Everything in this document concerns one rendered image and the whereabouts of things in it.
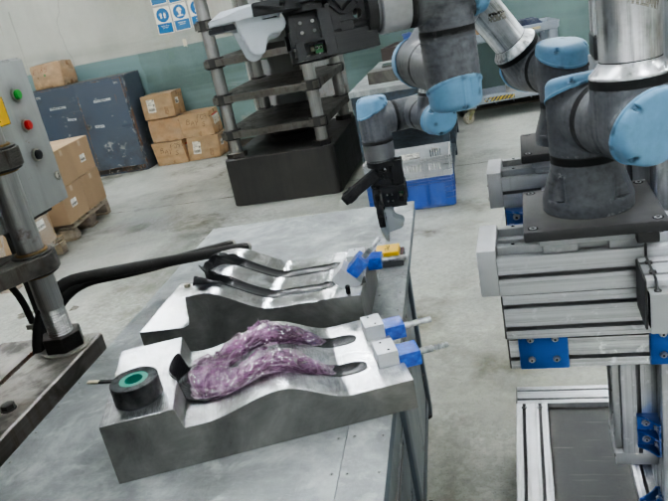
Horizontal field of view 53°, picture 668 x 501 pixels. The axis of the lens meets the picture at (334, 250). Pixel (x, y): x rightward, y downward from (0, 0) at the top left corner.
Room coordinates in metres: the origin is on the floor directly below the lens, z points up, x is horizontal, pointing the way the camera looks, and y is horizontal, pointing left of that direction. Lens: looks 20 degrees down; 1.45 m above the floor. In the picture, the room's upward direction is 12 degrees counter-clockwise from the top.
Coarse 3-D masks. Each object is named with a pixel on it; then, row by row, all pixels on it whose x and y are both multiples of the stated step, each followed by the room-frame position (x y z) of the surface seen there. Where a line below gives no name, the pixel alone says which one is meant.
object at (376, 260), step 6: (348, 252) 1.44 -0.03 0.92; (354, 252) 1.43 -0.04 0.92; (372, 252) 1.44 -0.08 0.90; (378, 252) 1.43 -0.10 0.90; (348, 258) 1.42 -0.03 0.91; (372, 258) 1.41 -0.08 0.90; (378, 258) 1.40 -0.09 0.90; (384, 258) 1.42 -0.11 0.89; (390, 258) 1.41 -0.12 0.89; (396, 258) 1.41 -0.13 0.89; (402, 258) 1.41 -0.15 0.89; (372, 264) 1.41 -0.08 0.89; (378, 264) 1.40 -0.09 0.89
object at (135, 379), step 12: (132, 372) 1.01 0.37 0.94; (144, 372) 1.00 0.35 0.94; (156, 372) 0.99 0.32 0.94; (120, 384) 0.98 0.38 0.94; (132, 384) 0.97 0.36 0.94; (144, 384) 0.96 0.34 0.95; (156, 384) 0.97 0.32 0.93; (120, 396) 0.95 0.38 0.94; (132, 396) 0.95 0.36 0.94; (144, 396) 0.95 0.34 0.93; (156, 396) 0.97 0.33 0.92; (120, 408) 0.95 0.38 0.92; (132, 408) 0.95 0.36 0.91
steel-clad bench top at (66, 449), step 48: (240, 240) 2.07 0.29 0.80; (288, 240) 1.97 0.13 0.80; (336, 240) 1.88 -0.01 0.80; (384, 240) 1.80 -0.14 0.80; (384, 288) 1.47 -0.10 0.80; (96, 384) 1.28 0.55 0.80; (48, 432) 1.12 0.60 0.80; (96, 432) 1.09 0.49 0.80; (336, 432) 0.94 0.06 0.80; (384, 432) 0.91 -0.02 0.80; (0, 480) 1.00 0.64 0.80; (48, 480) 0.97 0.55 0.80; (96, 480) 0.94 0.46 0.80; (144, 480) 0.92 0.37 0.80; (192, 480) 0.89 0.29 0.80; (240, 480) 0.87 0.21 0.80; (288, 480) 0.84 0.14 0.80; (336, 480) 0.82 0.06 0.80; (384, 480) 0.80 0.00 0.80
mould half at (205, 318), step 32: (256, 256) 1.54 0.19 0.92; (320, 256) 1.53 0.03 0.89; (192, 288) 1.37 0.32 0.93; (224, 288) 1.35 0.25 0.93; (352, 288) 1.30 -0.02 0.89; (160, 320) 1.41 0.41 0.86; (192, 320) 1.34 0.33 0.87; (224, 320) 1.32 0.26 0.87; (256, 320) 1.31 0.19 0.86; (288, 320) 1.29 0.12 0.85; (320, 320) 1.28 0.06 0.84; (352, 320) 1.26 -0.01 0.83
